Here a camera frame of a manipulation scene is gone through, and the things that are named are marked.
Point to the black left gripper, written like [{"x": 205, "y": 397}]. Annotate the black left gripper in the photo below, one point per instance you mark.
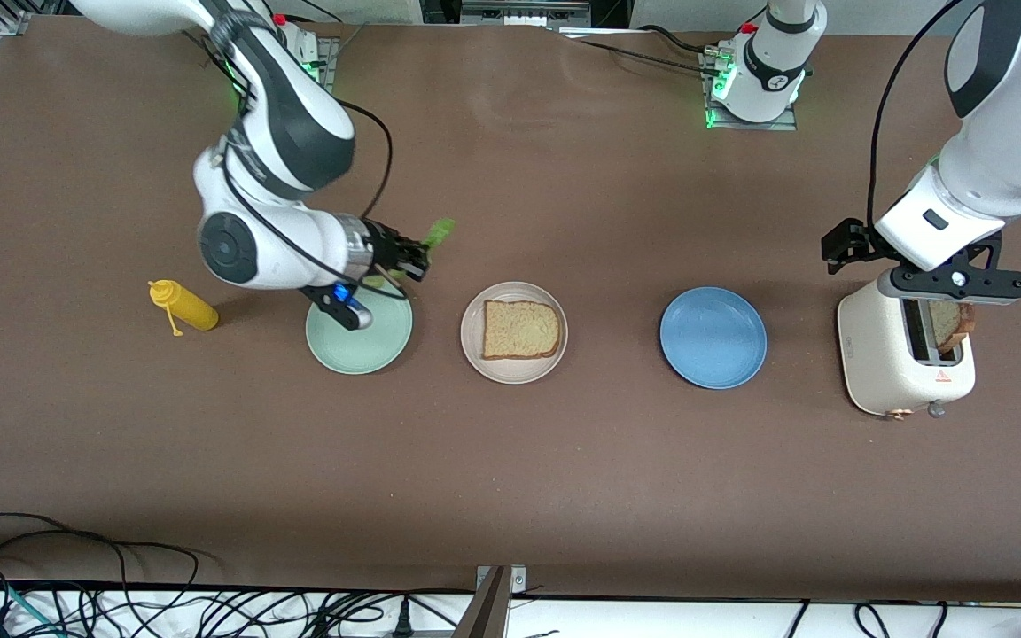
[{"x": 849, "y": 240}]

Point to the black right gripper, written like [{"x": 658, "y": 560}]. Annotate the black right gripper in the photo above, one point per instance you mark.
[{"x": 389, "y": 250}]

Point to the green lettuce leaf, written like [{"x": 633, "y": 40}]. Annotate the green lettuce leaf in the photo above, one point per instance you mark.
[{"x": 440, "y": 232}]

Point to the light brown bread slice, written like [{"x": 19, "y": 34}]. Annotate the light brown bread slice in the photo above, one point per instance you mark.
[{"x": 519, "y": 330}]

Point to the dark crust bread slice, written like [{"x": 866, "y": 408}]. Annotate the dark crust bread slice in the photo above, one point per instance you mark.
[{"x": 949, "y": 328}]

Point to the yellow squeeze bottle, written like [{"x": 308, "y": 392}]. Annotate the yellow squeeze bottle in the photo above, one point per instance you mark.
[{"x": 191, "y": 310}]

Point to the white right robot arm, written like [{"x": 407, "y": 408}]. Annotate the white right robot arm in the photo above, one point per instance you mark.
[{"x": 289, "y": 115}]

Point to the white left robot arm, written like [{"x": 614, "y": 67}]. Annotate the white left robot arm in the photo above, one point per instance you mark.
[{"x": 998, "y": 133}]

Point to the mint green plate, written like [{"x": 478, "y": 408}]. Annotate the mint green plate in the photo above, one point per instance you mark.
[{"x": 369, "y": 350}]

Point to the beige plate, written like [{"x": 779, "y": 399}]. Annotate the beige plate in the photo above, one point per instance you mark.
[{"x": 515, "y": 374}]

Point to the blue plate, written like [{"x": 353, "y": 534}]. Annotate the blue plate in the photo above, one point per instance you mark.
[{"x": 713, "y": 337}]

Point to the white toaster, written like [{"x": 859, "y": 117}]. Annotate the white toaster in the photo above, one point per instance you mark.
[{"x": 874, "y": 354}]

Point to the dark equipment rack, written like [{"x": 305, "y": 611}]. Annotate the dark equipment rack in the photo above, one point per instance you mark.
[{"x": 519, "y": 11}]

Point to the black power plug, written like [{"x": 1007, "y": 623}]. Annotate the black power plug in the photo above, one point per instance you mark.
[{"x": 403, "y": 620}]

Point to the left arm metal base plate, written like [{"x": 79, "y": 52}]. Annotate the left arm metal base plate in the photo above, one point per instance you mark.
[{"x": 785, "y": 125}]

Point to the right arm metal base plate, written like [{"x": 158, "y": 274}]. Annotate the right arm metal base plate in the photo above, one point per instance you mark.
[{"x": 331, "y": 62}]

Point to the small metal bracket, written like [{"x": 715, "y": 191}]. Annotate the small metal bracket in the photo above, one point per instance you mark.
[{"x": 519, "y": 580}]

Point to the grey metal post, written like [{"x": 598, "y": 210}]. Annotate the grey metal post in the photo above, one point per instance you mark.
[{"x": 486, "y": 611}]

